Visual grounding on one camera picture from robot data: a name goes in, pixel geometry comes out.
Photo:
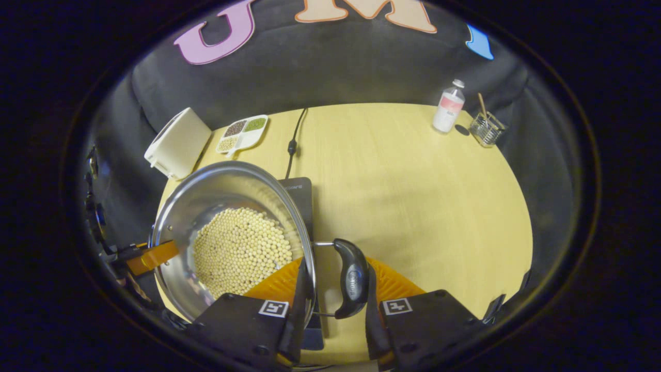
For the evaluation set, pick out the clear glass holder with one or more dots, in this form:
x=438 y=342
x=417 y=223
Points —
x=487 y=132

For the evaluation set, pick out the white boxy kitchen appliance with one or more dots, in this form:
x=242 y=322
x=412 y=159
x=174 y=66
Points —
x=178 y=142

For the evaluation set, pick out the clear bottle pink label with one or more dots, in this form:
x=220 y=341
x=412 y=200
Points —
x=448 y=111

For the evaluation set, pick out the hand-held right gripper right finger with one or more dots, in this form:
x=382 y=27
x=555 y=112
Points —
x=373 y=325

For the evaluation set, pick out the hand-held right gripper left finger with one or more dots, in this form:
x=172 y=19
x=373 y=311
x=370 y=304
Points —
x=297 y=320

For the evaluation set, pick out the heap of yellow soybeans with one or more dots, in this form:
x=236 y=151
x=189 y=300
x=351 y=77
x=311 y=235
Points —
x=240 y=253

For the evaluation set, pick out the black induction cooktop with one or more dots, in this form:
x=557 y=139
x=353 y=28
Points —
x=302 y=199

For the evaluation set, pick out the thin wooden stick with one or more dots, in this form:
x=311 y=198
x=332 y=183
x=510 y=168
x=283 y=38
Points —
x=482 y=106

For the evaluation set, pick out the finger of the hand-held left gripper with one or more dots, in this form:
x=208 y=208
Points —
x=152 y=257

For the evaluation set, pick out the white divided grain dish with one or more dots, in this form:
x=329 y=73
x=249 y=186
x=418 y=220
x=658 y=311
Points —
x=242 y=133

